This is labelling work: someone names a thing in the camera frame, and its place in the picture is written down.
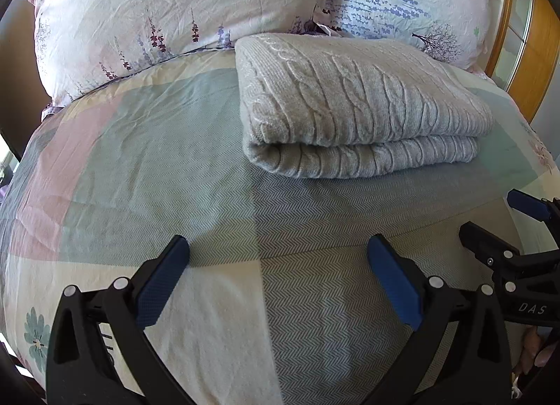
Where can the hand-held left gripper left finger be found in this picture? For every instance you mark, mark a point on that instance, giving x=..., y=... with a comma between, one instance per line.
x=164, y=271

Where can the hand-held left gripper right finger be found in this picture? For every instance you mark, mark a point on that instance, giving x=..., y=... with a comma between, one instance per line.
x=393, y=276

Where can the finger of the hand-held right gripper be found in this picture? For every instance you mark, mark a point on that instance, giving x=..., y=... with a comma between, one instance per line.
x=485, y=243
x=527, y=204

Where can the person's right hand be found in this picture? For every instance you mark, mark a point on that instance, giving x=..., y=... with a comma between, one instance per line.
x=537, y=350

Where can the pastel patchwork quilt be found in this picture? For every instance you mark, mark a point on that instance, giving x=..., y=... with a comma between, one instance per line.
x=245, y=221

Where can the wooden wardrobe with glass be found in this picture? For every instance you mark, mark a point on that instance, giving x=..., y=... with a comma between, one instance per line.
x=531, y=51

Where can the pale blue floral pillow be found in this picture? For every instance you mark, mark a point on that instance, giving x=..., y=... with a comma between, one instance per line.
x=407, y=3

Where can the pink floral pillow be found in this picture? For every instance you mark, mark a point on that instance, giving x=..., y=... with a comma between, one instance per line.
x=175, y=7

